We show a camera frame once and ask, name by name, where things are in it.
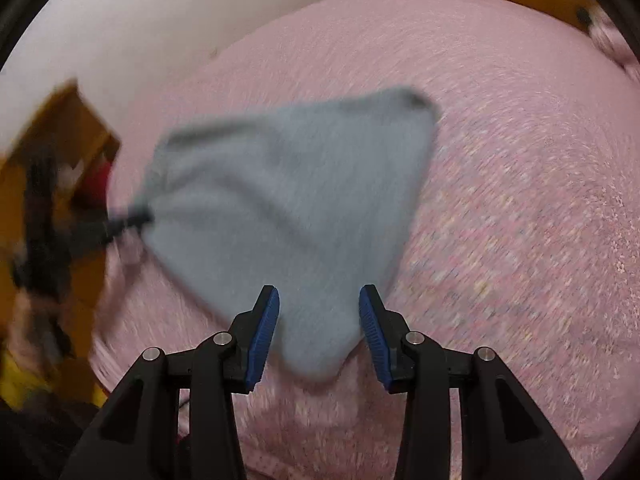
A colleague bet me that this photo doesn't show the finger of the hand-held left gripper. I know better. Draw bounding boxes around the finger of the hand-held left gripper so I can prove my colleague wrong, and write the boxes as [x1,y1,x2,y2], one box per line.
[106,202,155,242]

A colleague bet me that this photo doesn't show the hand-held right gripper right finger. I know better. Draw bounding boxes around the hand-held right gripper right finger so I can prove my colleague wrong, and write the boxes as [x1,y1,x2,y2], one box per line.
[358,283,584,480]

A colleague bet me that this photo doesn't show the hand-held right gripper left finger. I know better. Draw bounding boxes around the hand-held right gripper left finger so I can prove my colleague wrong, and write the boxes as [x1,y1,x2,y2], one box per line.
[60,284,281,480]

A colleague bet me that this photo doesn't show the grey pants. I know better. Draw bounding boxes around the grey pants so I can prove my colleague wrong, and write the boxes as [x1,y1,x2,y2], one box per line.
[142,87,442,382]

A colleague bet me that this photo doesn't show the person's left forearm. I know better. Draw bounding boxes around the person's left forearm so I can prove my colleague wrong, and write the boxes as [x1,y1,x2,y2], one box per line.
[7,287,61,367]

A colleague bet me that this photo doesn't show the red object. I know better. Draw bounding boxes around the red object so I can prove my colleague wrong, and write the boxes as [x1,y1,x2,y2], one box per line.
[81,159,114,207]

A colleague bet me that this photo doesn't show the wooden nightstand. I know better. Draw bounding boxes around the wooden nightstand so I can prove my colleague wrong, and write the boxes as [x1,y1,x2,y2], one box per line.
[0,79,124,403]

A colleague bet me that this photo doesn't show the yellow object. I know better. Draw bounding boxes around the yellow object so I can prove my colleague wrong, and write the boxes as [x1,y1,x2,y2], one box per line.
[0,349,53,412]

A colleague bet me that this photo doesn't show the pink floral bed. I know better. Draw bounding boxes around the pink floral bed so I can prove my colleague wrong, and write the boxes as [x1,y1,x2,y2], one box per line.
[90,0,640,480]

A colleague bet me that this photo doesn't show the dark cloth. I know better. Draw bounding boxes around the dark cloth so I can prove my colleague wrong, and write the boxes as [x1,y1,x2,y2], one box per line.
[0,392,103,480]

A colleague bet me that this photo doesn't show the pink quilted blanket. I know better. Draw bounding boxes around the pink quilted blanket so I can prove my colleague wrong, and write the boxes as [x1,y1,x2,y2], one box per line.
[585,9,640,82]

